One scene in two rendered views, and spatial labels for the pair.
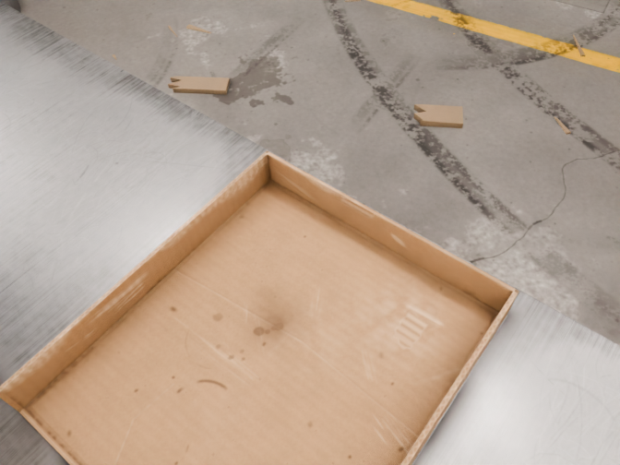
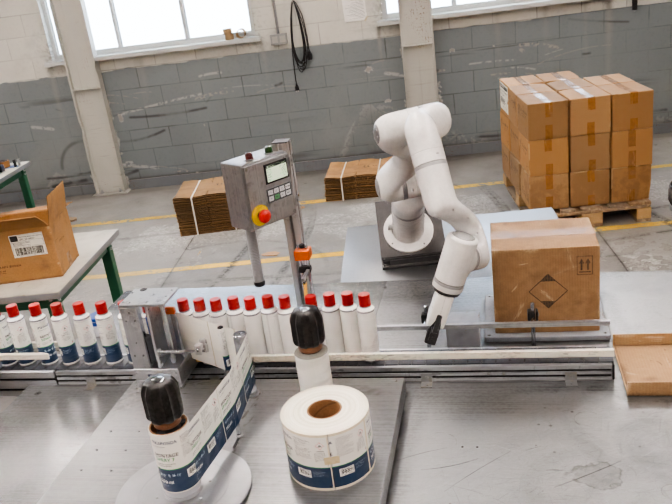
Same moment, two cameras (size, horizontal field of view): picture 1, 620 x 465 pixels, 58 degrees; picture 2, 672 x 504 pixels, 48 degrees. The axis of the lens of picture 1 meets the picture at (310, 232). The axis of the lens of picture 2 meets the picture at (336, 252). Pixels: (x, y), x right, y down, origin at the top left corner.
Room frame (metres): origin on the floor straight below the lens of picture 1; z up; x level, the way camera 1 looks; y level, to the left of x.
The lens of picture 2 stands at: (-1.37, -1.13, 1.96)
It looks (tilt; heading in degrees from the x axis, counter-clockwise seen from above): 21 degrees down; 63
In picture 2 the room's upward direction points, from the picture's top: 8 degrees counter-clockwise
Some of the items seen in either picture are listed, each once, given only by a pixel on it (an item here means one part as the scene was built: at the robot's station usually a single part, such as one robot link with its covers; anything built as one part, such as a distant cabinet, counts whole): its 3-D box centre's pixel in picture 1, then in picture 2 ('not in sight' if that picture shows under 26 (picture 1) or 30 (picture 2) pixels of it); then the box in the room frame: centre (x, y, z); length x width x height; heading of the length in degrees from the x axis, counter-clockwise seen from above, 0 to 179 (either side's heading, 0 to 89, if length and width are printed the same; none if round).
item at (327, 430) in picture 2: not in sight; (328, 435); (-0.77, 0.22, 0.95); 0.20 x 0.20 x 0.14
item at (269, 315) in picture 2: not in sight; (272, 327); (-0.66, 0.75, 0.98); 0.05 x 0.05 x 0.20
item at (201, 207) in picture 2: not in sight; (218, 203); (0.57, 4.76, 0.16); 0.65 x 0.54 x 0.32; 152
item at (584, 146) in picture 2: not in sight; (569, 143); (2.74, 2.96, 0.45); 1.20 x 0.84 x 0.89; 59
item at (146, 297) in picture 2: not in sight; (148, 297); (-0.96, 0.87, 1.14); 0.14 x 0.11 x 0.01; 140
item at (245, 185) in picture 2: not in sight; (260, 188); (-0.60, 0.81, 1.38); 0.17 x 0.10 x 0.19; 15
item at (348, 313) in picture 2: not in sight; (350, 325); (-0.48, 0.60, 0.98); 0.05 x 0.05 x 0.20
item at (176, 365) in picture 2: not in sight; (159, 336); (-0.96, 0.88, 1.01); 0.14 x 0.13 x 0.26; 140
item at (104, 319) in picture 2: not in sight; (107, 332); (-1.07, 1.09, 0.98); 0.05 x 0.05 x 0.20
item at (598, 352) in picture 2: not in sight; (410, 355); (-0.38, 0.46, 0.91); 1.07 x 0.01 x 0.02; 140
